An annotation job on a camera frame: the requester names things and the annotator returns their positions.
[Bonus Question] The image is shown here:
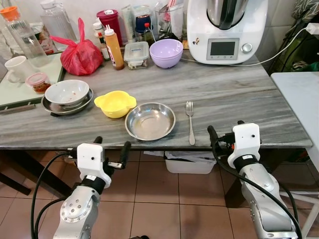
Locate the dark red canister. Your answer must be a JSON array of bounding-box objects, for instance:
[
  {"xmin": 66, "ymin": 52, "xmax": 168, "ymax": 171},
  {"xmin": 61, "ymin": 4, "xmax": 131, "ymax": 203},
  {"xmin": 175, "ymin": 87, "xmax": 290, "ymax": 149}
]
[{"xmin": 97, "ymin": 9, "xmax": 123, "ymax": 46}]

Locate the small tub pink lid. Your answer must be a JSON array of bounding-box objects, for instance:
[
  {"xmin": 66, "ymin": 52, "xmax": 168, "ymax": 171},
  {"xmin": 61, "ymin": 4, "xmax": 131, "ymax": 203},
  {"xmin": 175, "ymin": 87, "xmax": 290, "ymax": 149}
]
[{"xmin": 26, "ymin": 73, "xmax": 51, "ymax": 94}]

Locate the purple plastic bowl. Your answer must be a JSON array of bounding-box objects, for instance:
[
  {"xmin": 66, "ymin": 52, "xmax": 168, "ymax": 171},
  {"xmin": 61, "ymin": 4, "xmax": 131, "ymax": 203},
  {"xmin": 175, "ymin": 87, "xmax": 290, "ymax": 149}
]
[{"xmin": 150, "ymin": 39, "xmax": 184, "ymax": 69}]

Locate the small white capped bottle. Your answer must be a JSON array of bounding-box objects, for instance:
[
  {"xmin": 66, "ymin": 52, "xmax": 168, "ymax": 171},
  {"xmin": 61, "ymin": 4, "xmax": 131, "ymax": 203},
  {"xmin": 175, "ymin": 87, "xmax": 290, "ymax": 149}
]
[{"xmin": 93, "ymin": 21, "xmax": 108, "ymax": 60}]

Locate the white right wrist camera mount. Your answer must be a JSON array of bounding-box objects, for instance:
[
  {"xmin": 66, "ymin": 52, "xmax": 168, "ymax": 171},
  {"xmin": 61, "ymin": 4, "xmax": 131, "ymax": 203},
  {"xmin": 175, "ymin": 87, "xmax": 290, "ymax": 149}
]
[{"xmin": 227, "ymin": 123, "xmax": 261, "ymax": 170}]

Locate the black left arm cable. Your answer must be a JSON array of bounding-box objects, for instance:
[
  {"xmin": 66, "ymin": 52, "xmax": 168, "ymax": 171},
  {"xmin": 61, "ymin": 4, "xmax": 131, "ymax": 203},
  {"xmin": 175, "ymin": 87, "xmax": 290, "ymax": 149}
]
[{"xmin": 31, "ymin": 152, "xmax": 75, "ymax": 239}]

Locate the clear plastic pitcher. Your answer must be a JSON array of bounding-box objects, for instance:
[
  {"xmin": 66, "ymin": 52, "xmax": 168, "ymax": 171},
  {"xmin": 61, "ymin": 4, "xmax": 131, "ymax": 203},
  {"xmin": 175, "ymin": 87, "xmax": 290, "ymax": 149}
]
[{"xmin": 40, "ymin": 0, "xmax": 78, "ymax": 50}]

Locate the white power adapter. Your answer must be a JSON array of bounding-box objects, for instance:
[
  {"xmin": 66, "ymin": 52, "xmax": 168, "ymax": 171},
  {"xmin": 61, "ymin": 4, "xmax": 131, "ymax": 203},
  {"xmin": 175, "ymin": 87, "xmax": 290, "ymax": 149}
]
[{"xmin": 305, "ymin": 22, "xmax": 319, "ymax": 35}]

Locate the green bag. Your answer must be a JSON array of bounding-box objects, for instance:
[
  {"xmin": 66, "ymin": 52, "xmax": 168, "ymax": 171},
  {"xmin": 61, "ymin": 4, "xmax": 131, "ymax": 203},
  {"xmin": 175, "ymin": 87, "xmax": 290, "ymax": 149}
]
[{"xmin": 272, "ymin": 0, "xmax": 319, "ymax": 74}]

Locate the red plastic bag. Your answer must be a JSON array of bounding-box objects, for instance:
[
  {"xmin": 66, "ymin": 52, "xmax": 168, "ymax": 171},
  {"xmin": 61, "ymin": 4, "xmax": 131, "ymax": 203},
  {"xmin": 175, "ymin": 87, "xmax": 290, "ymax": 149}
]
[{"xmin": 50, "ymin": 18, "xmax": 104, "ymax": 76}]

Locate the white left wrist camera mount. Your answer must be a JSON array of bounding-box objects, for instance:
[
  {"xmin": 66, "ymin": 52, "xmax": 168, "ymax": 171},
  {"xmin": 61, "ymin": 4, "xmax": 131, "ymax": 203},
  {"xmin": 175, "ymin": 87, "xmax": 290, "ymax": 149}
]
[{"xmin": 76, "ymin": 143, "xmax": 113, "ymax": 189}]

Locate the clear lidded food container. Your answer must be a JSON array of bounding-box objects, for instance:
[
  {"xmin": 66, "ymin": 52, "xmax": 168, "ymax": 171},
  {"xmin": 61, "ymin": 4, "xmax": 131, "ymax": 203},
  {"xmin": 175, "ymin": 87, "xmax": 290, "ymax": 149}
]
[{"xmin": 124, "ymin": 42, "xmax": 150, "ymax": 70}]

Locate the clear glass jar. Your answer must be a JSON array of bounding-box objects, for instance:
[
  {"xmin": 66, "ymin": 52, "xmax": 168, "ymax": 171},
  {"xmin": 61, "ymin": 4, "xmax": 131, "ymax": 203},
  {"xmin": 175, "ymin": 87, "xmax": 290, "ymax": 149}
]
[{"xmin": 155, "ymin": 0, "xmax": 186, "ymax": 40}]

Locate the white mug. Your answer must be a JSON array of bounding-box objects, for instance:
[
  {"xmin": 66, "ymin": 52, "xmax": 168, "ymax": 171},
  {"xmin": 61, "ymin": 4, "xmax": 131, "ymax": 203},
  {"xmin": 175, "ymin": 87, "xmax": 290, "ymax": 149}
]
[{"xmin": 4, "ymin": 56, "xmax": 31, "ymax": 83}]

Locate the white plastic bin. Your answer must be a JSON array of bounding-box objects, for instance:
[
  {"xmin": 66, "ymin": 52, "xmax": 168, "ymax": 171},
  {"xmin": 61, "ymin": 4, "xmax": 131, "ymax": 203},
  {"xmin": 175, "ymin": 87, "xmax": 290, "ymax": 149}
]
[{"xmin": 164, "ymin": 151, "xmax": 217, "ymax": 175}]

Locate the clear bottle orange cap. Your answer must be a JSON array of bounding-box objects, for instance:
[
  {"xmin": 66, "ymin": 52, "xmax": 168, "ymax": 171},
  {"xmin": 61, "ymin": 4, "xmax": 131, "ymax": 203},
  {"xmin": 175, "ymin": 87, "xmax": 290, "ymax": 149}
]
[{"xmin": 0, "ymin": 6, "xmax": 49, "ymax": 68}]

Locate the steel fork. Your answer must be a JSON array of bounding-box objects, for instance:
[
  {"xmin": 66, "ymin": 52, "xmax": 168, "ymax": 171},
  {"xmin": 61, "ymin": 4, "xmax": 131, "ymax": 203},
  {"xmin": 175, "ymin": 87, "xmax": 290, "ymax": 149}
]
[{"xmin": 185, "ymin": 102, "xmax": 196, "ymax": 146}]

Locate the white side table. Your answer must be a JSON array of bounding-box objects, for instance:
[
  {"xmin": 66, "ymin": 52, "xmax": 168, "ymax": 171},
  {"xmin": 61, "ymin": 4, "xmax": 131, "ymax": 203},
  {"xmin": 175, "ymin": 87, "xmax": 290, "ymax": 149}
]
[{"xmin": 254, "ymin": 72, "xmax": 319, "ymax": 239}]

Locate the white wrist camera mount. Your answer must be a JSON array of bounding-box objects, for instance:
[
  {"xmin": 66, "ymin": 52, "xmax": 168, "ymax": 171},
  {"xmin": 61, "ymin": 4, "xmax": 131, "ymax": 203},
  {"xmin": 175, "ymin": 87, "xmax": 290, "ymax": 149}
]
[
  {"xmin": 76, "ymin": 143, "xmax": 113, "ymax": 189},
  {"xmin": 227, "ymin": 123, "xmax": 261, "ymax": 170}
]

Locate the orange sauce squeeze bottle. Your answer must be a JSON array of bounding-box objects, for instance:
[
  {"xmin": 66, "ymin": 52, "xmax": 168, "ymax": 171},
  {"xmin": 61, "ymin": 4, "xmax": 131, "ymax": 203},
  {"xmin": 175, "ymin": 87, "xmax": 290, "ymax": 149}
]
[{"xmin": 103, "ymin": 25, "xmax": 125, "ymax": 71}]

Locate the white kitchen cooking machine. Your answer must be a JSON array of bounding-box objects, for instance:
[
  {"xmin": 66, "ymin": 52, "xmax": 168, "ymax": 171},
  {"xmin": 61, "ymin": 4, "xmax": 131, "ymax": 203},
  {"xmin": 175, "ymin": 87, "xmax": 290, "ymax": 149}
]
[{"xmin": 187, "ymin": 0, "xmax": 269, "ymax": 65}]

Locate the yellow plastic bowl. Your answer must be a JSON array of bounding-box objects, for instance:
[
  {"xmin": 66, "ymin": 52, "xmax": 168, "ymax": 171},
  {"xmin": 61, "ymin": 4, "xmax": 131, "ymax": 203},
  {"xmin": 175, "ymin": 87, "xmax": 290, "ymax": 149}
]
[{"xmin": 94, "ymin": 91, "xmax": 137, "ymax": 119}]

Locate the green rimmed glass tray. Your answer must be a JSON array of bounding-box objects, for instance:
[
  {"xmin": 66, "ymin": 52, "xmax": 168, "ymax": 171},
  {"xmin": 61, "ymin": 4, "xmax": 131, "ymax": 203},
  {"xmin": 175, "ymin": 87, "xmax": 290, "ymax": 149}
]
[{"xmin": 0, "ymin": 52, "xmax": 65, "ymax": 111}]

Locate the empty stainless steel plate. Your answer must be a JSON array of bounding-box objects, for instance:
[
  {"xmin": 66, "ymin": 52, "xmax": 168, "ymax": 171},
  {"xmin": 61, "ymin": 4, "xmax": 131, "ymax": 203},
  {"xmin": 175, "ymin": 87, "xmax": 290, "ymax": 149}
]
[{"xmin": 125, "ymin": 103, "xmax": 176, "ymax": 141}]

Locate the white ceramic bowl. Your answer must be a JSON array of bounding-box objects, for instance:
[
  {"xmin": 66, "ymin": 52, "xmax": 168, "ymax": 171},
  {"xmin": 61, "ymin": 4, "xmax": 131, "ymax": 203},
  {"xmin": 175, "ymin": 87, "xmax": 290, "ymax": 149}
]
[{"xmin": 44, "ymin": 80, "xmax": 90, "ymax": 107}]

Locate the white power cable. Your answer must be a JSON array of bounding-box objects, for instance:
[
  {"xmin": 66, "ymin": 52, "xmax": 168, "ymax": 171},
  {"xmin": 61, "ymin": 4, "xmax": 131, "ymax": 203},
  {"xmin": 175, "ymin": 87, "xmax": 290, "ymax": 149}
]
[{"xmin": 179, "ymin": 27, "xmax": 312, "ymax": 67}]

